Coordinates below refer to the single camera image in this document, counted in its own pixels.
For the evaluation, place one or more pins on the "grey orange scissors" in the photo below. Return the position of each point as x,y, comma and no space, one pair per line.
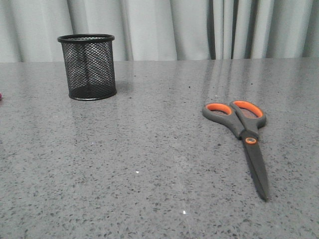
244,119

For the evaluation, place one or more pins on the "black mesh pen cup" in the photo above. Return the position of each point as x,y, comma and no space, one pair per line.
89,65

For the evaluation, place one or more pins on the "grey curtain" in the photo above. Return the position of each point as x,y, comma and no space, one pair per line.
163,29

